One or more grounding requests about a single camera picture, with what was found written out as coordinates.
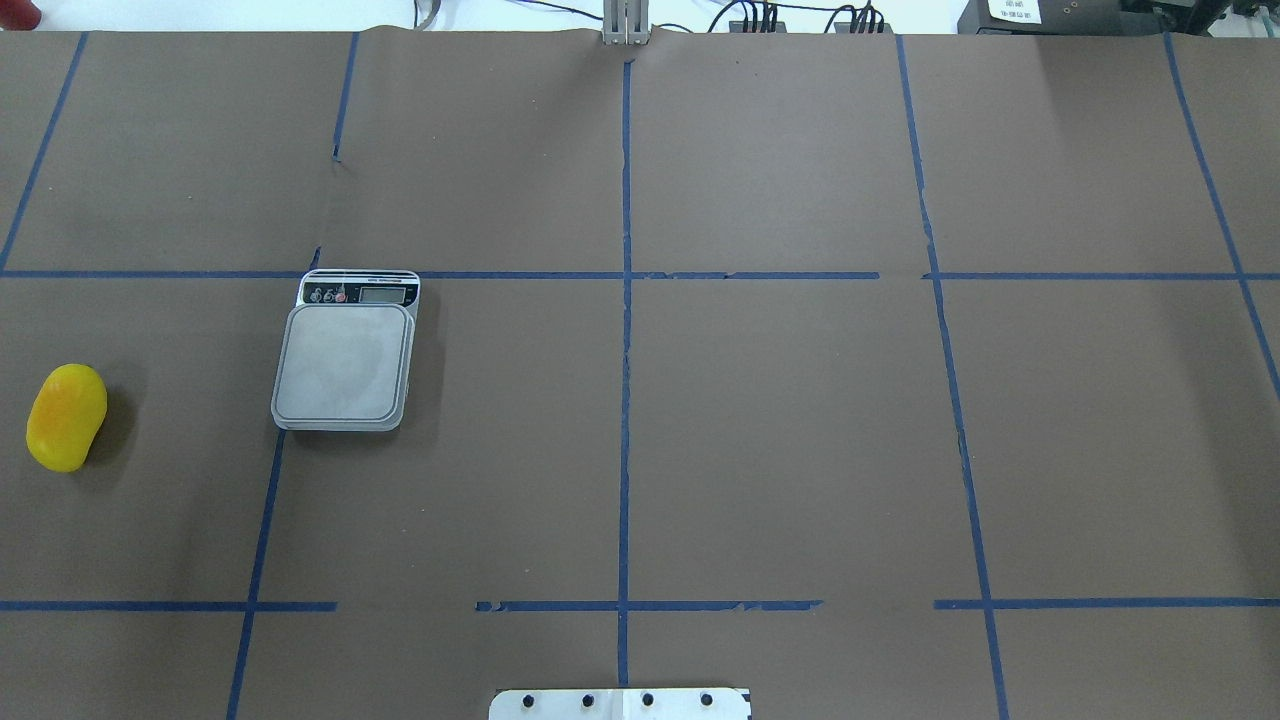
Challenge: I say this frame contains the yellow mango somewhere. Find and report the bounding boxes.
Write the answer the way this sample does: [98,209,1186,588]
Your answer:
[26,363,108,473]

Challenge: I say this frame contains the brown paper table cover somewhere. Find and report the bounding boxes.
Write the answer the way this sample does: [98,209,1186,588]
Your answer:
[3,28,1277,719]

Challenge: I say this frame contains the grey digital kitchen scale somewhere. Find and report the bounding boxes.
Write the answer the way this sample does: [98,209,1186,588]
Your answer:
[270,268,421,432]

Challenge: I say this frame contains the white metal mounting plate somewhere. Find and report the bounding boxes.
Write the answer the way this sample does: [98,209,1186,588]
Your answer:
[488,687,753,719]

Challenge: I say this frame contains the black power strip left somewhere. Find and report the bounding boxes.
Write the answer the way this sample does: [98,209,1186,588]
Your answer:
[728,15,787,35]

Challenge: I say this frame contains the dark grey control box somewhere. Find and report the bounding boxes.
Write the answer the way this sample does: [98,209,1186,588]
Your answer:
[956,1,1164,36]

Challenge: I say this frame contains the red object at corner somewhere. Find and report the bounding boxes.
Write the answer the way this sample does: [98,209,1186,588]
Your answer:
[0,0,44,31]

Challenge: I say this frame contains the grey aluminium profile post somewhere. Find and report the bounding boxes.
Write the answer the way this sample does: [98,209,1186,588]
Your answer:
[602,0,652,46]

